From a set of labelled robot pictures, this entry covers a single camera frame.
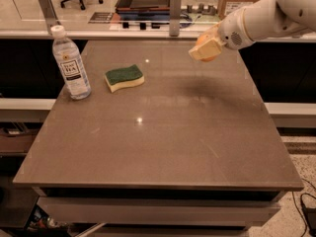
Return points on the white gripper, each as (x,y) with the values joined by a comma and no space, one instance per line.
(231,31)

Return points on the orange fruit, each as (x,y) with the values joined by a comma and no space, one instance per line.
(207,48)

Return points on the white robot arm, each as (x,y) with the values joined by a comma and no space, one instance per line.
(261,20)

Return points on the green and yellow sponge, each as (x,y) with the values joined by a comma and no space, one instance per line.
(125,77)

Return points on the clear plastic water bottle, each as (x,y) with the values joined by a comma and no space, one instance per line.
(69,61)

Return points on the middle metal glass post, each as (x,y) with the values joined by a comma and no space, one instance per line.
(175,12)

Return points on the metal glass post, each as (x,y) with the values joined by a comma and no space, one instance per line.
(175,12)
(48,14)

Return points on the left metal glass post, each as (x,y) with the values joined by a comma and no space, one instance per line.
(48,14)

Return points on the black power adapter with cable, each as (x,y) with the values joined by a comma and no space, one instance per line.
(306,213)

